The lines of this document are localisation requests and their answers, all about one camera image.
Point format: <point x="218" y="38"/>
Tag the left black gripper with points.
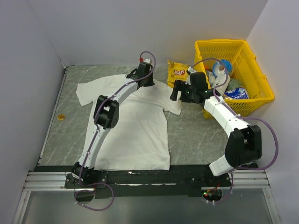
<point x="151" y="83"/>

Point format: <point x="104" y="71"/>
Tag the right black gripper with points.
<point x="181" y="85"/>

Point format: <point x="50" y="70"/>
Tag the white t-shirt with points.
<point x="140" y="139"/>

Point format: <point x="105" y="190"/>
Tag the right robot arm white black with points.
<point x="244" y="141"/>

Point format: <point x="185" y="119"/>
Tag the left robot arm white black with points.
<point x="106" y="117"/>

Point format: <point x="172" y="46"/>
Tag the yellow Lays chips bag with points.
<point x="176" y="71"/>

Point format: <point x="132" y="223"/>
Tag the white plastic bottle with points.
<point x="221" y="83"/>

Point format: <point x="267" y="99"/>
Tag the blue white tape roll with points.
<point x="223" y="68"/>

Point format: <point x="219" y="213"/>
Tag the green round melon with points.
<point x="233" y="84"/>

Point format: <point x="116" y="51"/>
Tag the blue white snack packet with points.
<point x="237" y="93"/>

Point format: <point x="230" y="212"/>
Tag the yellow plastic basket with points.
<point x="245" y="70"/>

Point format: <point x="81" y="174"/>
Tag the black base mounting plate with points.
<point x="180" y="180"/>

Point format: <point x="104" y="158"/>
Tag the aluminium frame rail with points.
<point x="55" y="181"/>

